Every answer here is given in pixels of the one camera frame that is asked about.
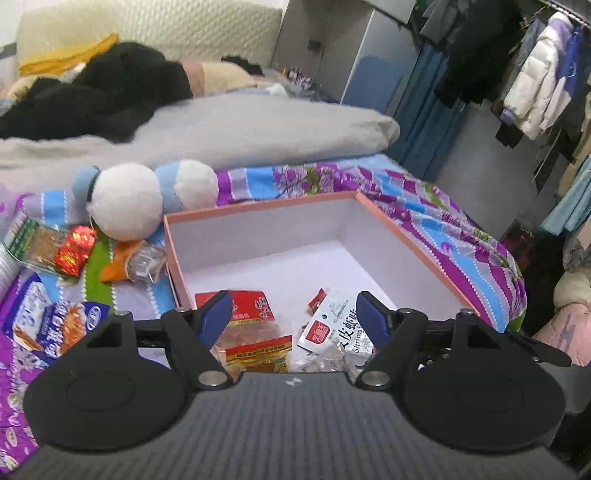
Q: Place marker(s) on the small white cloth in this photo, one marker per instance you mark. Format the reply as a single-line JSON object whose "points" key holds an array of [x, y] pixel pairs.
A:
{"points": [[279, 90]]}

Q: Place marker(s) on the yellow blanket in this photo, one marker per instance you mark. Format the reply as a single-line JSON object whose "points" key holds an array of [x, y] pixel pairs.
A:
{"points": [[64, 55]]}

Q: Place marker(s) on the cream and pink plush blanket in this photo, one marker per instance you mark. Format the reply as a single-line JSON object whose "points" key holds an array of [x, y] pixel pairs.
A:
{"points": [[221, 76]]}

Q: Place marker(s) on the black jacket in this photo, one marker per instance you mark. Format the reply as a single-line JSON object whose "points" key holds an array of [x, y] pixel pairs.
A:
{"points": [[115, 87]]}

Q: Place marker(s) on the orange and clear snack packet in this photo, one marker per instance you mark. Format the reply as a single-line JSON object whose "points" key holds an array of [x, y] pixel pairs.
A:
{"points": [[115, 265]]}

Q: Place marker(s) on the black hanging coat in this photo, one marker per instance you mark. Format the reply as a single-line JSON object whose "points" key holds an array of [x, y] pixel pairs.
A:
{"points": [[480, 46]]}

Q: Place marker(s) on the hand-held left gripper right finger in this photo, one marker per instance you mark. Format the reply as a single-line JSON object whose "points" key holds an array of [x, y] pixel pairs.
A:
{"points": [[369, 318]]}

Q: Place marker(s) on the green striped snack packet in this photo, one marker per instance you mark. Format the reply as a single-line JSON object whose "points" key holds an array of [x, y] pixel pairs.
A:
{"points": [[34, 244]]}

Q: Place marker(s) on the blue board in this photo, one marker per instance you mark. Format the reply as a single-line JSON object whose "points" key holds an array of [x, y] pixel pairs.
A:
{"points": [[374, 78]]}

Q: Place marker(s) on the light blue garment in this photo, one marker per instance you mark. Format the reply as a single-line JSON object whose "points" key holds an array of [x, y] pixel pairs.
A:
{"points": [[570, 203]]}

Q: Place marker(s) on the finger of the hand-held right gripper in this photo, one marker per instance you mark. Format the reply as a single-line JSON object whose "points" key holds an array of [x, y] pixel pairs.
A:
{"points": [[540, 353]]}

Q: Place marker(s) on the blue curtain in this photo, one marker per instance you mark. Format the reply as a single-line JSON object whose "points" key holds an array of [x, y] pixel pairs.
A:
{"points": [[425, 120]]}

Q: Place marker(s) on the red label pastry packet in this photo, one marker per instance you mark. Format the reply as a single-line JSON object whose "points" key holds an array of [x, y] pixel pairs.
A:
{"points": [[251, 307]]}

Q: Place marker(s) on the metal clothes rack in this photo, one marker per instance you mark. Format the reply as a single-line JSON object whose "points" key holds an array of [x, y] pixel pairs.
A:
{"points": [[565, 9]]}

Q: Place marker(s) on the pink quilted cloth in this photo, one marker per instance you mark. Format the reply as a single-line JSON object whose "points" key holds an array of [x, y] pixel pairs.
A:
{"points": [[565, 332]]}

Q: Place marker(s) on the purple floral printed bedsheet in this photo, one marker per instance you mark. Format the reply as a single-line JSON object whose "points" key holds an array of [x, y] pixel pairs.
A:
{"points": [[415, 203]]}

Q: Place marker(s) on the small red snack packet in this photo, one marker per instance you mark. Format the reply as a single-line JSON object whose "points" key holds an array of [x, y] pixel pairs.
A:
{"points": [[317, 300]]}

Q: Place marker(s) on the white snack packet red label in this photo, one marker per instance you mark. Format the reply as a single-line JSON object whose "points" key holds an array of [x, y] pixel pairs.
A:
{"points": [[332, 327]]}

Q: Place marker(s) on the pink cardboard box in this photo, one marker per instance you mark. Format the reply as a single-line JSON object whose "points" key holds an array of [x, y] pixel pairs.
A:
{"points": [[277, 249]]}

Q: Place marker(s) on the cream cloth bundle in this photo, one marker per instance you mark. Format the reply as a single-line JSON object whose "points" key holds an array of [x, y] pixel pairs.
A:
{"points": [[575, 286]]}

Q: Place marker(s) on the row of small bottles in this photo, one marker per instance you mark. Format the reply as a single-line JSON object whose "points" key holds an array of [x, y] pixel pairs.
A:
{"points": [[298, 76]]}

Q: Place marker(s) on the white and blue plush toy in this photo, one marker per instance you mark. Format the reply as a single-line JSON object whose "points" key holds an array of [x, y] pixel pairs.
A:
{"points": [[124, 198]]}

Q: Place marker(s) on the blue and white snack bag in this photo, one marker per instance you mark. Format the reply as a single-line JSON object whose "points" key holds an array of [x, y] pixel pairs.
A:
{"points": [[60, 327]]}

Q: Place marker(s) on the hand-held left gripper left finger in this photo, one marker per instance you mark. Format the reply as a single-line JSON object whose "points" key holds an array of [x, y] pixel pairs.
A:
{"points": [[217, 316]]}

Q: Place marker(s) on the dark red container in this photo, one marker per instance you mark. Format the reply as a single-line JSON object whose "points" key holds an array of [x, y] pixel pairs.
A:
{"points": [[519, 240]]}

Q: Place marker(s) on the red foil snack packet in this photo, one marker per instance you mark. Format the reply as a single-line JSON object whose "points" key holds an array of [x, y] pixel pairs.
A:
{"points": [[74, 251]]}

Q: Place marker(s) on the white puffer jacket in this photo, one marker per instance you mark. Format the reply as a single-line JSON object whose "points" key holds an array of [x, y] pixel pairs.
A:
{"points": [[535, 78]]}

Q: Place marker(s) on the grey hanging coat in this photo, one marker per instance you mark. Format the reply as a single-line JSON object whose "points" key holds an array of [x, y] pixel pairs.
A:
{"points": [[434, 18]]}

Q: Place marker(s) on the grey duvet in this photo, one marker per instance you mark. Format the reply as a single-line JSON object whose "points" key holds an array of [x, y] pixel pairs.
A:
{"points": [[277, 129]]}

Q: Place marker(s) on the white wardrobe cabinet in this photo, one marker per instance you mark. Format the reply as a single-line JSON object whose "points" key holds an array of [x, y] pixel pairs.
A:
{"points": [[332, 27]]}

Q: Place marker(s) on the cream quilted headboard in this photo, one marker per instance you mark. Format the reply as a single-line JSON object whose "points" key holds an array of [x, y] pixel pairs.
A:
{"points": [[184, 27]]}

